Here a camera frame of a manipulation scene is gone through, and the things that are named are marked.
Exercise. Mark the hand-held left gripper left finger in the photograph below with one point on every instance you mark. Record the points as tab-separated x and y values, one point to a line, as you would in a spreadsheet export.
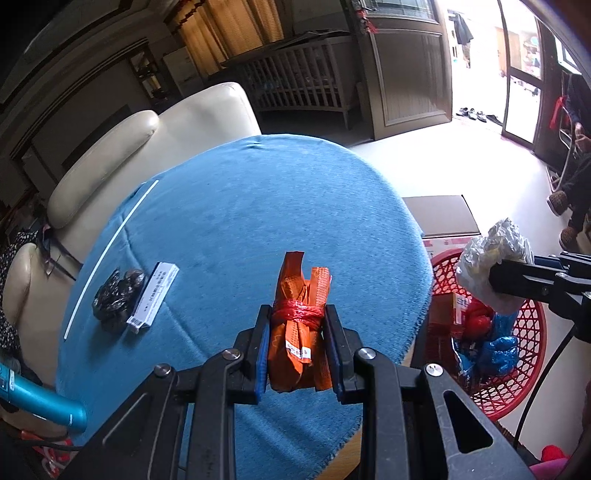
262	355

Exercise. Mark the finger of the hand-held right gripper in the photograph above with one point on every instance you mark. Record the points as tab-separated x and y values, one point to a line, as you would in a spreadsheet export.
526	279
572	263

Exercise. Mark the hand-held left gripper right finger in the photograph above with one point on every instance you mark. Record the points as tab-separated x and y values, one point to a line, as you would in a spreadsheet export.
334	355

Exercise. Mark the orange packet with red tie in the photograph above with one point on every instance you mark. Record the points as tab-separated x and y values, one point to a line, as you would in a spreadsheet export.
295	341

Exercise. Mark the white plastic bag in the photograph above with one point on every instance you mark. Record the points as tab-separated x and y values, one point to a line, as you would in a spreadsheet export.
489	258

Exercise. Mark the red wrapper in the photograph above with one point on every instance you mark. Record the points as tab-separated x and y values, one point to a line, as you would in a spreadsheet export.
478	321

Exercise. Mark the blue printed plastic bag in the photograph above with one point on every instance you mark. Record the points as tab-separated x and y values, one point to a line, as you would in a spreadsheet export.
501	346

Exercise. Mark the white red carton box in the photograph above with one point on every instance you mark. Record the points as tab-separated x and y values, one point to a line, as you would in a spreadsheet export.
448	316

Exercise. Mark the red plastic basket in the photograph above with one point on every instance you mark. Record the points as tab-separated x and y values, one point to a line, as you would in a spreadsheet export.
521	369

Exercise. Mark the brown cardboard sheet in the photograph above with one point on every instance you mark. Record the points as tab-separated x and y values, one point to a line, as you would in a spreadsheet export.
438	217

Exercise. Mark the white small box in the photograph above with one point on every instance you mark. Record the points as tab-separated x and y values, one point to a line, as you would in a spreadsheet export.
152	297

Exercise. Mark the blue tablecloth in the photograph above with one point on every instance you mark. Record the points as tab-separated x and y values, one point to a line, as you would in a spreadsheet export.
254	198

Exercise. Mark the black crumpled wrapper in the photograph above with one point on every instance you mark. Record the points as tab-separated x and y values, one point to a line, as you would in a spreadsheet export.
115	295

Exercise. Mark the black slipper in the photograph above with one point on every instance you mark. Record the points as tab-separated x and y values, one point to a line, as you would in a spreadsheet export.
494	119

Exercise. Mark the dark shoe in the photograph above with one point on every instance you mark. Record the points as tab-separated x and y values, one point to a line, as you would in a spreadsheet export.
461	112
478	115

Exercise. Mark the thin white strip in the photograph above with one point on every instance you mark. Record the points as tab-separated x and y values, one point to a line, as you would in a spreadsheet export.
106	258

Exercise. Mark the pink cloth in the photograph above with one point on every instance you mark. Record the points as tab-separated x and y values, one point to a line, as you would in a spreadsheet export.
556	468

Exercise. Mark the glass door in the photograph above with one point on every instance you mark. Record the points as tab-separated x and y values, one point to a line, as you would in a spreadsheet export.
526	74

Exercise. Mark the teal cylindrical object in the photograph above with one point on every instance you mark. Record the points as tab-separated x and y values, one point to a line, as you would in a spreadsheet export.
41	397

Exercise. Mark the black eyeglasses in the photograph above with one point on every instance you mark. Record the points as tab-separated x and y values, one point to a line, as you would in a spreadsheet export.
57	256

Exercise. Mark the brown wooden door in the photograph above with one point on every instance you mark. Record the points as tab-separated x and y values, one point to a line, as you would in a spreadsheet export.
411	78

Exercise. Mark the cream leather sofa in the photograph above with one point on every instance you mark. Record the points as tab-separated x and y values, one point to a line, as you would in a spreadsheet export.
138	134

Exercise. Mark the hanging dark jacket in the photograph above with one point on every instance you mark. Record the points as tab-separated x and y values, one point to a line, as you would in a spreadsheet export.
461	27

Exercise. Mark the white baby crib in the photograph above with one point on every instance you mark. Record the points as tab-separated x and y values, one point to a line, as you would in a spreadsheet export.
295	83

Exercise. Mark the white cabinet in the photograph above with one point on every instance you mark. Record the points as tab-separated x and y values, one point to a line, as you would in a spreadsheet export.
182	69

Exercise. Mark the red knot ornament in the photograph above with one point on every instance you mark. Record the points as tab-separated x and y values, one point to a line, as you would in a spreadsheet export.
368	21

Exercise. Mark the dark wooden shelf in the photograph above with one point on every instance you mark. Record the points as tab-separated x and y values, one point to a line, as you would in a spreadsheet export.
147	74

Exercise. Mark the yellow curtain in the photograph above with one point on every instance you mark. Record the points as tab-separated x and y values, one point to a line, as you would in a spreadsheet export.
231	27

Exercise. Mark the white metal frame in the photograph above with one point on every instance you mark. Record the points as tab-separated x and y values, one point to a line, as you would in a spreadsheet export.
565	157

